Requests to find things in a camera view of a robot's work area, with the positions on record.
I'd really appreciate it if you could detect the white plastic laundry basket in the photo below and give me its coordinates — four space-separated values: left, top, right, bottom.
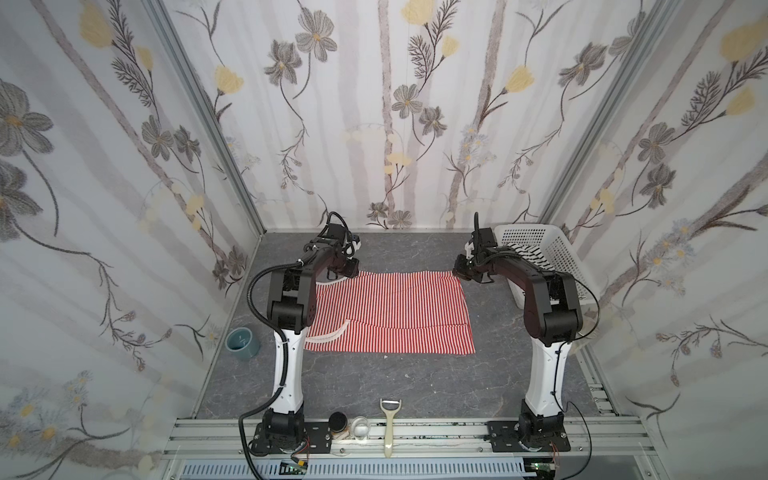
493 224 598 308

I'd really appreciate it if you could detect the cream handled peeler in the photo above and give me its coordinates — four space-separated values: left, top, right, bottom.
379 398 402 459

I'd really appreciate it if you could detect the black corrugated cable conduit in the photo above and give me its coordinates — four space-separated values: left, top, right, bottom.
238 260 307 480

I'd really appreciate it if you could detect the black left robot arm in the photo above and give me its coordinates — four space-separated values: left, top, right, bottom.
247 234 361 453

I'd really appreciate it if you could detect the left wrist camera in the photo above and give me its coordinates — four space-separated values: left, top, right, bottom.
321 223 362 256

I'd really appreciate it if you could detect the white slotted cable duct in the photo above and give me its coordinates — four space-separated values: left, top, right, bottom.
178 458 529 480

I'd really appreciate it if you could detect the red white striped tank top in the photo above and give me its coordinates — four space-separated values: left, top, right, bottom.
305 271 475 356

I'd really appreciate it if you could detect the black white striped tank top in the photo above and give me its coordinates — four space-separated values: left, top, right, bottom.
509 243 555 271

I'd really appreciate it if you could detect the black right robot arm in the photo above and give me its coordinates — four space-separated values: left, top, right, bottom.
453 248 583 452

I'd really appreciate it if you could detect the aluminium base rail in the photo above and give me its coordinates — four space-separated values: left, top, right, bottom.
157 416 669 479

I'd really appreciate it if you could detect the teal ceramic cup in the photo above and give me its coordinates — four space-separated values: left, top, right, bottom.
225 327 261 362

